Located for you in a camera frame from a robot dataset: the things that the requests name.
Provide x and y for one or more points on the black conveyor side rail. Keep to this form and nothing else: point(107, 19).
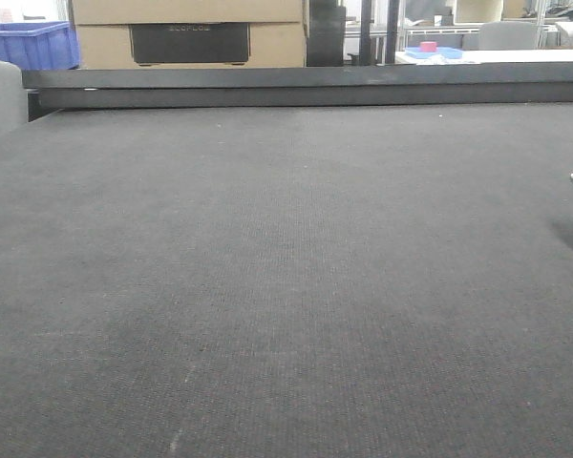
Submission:
point(164, 92)

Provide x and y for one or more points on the large cardboard box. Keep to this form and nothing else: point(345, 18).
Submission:
point(119, 35)

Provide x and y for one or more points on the blue tray with pink block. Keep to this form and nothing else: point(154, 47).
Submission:
point(430, 49)

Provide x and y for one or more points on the black conveyor belt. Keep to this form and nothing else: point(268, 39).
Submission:
point(359, 282)

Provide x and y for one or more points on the grey rounded machine cover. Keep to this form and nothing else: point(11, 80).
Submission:
point(13, 98)

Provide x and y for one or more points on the blue plastic crate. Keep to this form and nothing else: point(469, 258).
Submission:
point(39, 45)

